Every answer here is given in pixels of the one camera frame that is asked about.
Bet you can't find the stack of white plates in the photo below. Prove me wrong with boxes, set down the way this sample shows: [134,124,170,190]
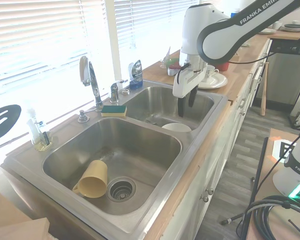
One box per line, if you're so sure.
[279,21,300,33]

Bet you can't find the green bowl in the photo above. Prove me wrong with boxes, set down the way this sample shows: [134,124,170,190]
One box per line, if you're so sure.
[164,57,181,68]

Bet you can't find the yellow sponge in sink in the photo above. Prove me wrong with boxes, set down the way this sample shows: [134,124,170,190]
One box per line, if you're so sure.
[72,159,109,200]

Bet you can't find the wide white window blind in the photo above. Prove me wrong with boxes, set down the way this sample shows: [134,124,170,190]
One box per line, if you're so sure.
[0,0,108,151]

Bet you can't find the chrome gooseneck faucet spout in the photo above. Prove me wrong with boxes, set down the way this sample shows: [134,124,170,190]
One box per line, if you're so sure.
[79,55,104,112]

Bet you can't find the yellow and green sponge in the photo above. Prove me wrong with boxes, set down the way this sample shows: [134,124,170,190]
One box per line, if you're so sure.
[100,104,128,118]

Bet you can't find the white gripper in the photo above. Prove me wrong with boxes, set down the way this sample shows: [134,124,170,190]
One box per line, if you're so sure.
[172,65,208,118]

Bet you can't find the yellow clear wand holder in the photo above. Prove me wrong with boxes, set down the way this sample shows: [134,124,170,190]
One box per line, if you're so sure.
[34,141,53,152]

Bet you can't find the large white dinner plate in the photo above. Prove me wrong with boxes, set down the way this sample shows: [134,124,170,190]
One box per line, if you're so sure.
[197,72,228,90]

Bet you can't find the large metal drain strainer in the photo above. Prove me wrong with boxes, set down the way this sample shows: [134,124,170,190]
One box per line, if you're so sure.
[106,176,137,202]

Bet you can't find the red pot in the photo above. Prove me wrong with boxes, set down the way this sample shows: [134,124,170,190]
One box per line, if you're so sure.
[214,61,231,72]

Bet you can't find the black camera cable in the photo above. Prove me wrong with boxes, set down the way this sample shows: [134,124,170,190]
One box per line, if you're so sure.
[173,22,300,87]

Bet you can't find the white kitchen cabinets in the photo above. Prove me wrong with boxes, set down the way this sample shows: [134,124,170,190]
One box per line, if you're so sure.
[162,39,271,240]

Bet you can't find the narrow white window blind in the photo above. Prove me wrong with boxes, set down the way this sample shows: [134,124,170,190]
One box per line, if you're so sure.
[113,0,200,81]

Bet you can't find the black and steel dishwasher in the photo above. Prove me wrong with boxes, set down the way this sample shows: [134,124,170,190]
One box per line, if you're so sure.
[256,38,300,107]

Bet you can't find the small white plate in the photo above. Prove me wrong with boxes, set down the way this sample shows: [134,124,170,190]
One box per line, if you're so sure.
[258,27,277,35]

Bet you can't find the chrome faucet lever handle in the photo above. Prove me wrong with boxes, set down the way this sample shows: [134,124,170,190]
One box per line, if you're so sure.
[109,79,129,104]

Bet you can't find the white printed marker sheet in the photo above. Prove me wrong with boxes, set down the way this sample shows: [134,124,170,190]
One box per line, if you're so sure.
[271,139,297,162]

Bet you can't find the chrome soap dispenser pump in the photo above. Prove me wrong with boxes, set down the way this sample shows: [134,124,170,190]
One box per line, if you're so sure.
[77,109,90,124]

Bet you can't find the metal cabinet pull handle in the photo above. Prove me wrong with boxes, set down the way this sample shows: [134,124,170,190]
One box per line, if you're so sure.
[238,97,247,116]

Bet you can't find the clear glass bottle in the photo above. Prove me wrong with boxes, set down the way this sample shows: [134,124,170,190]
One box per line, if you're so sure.
[159,46,172,70]

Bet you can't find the black slotted spatula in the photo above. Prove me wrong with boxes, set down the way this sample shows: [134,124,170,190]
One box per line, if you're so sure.
[0,104,23,142]

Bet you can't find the white patterned teacup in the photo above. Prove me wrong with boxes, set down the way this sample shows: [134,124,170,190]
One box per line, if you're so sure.
[202,65,220,83]

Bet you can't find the clear soap dispenser bottle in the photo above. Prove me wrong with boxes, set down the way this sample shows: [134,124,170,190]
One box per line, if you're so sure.
[26,105,45,146]

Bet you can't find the blue Dawn dish soap bottle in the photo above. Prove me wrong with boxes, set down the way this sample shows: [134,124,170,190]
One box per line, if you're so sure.
[128,59,144,90]

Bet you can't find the coiled black cables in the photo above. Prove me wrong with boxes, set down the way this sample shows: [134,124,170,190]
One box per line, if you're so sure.
[236,194,300,240]

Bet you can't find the wooden baseball bat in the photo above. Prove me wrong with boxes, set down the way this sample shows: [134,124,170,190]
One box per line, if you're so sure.
[259,61,270,116]

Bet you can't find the stainless steel double sink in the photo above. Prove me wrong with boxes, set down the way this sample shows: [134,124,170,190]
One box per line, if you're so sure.
[2,79,232,240]

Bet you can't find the white ceramic bowl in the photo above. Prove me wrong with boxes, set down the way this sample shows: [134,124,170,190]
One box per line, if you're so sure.
[161,122,192,134]

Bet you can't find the red and white container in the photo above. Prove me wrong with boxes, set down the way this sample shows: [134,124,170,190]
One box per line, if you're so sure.
[166,63,182,76]

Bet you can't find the light wooden box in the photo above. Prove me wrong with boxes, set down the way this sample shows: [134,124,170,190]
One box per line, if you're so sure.
[0,183,51,240]

